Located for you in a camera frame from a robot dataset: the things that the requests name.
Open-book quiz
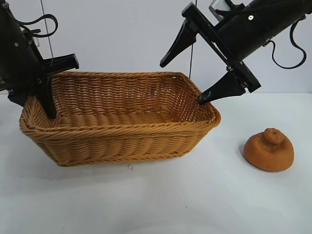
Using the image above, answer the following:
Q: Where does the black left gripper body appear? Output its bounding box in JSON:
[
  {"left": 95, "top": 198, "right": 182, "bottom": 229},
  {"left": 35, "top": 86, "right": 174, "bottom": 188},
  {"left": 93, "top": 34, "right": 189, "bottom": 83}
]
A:
[{"left": 0, "top": 29, "right": 80, "bottom": 95}]

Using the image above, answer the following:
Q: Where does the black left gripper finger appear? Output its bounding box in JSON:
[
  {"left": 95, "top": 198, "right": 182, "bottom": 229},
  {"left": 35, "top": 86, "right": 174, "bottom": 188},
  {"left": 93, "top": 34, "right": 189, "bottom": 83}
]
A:
[
  {"left": 36, "top": 74, "right": 59, "bottom": 120},
  {"left": 7, "top": 92, "right": 33, "bottom": 108}
]

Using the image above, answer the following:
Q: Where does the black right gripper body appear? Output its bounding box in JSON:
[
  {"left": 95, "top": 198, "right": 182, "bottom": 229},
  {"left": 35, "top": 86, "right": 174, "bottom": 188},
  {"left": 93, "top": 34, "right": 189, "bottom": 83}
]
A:
[{"left": 181, "top": 1, "right": 274, "bottom": 94}]

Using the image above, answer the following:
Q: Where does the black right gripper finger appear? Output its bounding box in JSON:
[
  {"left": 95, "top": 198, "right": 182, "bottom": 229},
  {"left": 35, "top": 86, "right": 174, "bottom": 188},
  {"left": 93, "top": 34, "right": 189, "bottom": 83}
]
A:
[
  {"left": 159, "top": 19, "right": 197, "bottom": 68},
  {"left": 197, "top": 71, "right": 246, "bottom": 106}
]

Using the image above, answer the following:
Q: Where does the orange-brown bread bun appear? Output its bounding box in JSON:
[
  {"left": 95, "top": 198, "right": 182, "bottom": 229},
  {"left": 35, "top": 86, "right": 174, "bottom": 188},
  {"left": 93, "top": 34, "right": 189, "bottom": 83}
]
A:
[{"left": 243, "top": 127, "right": 295, "bottom": 173}]

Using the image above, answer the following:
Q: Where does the woven wicker basket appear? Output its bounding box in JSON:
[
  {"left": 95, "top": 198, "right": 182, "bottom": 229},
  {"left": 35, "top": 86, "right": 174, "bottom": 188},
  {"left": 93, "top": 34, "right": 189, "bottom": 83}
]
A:
[{"left": 19, "top": 70, "right": 222, "bottom": 168}]

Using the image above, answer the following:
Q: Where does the black right camera cable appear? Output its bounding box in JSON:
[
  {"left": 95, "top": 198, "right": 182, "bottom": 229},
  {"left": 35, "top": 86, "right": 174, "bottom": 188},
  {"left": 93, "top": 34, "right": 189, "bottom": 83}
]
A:
[{"left": 214, "top": 1, "right": 247, "bottom": 17}]

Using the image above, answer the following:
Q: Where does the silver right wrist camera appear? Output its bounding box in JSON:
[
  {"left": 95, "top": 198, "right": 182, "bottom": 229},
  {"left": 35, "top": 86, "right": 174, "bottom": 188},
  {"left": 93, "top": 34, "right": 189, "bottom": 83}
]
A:
[{"left": 209, "top": 0, "right": 231, "bottom": 20}]

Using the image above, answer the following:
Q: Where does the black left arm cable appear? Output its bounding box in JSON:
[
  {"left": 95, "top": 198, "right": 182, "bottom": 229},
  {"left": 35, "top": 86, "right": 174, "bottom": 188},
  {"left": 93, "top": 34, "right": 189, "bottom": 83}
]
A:
[{"left": 17, "top": 14, "right": 59, "bottom": 39}]

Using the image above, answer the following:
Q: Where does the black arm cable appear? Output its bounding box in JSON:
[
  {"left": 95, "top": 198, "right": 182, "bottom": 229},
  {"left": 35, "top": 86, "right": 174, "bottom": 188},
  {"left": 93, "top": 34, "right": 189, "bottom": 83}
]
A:
[
  {"left": 270, "top": 20, "right": 307, "bottom": 69},
  {"left": 17, "top": 14, "right": 59, "bottom": 39}
]

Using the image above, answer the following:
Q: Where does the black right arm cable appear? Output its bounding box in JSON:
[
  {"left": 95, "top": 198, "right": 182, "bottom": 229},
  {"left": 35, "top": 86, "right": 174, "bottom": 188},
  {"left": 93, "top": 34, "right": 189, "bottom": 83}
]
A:
[{"left": 270, "top": 20, "right": 307, "bottom": 69}]

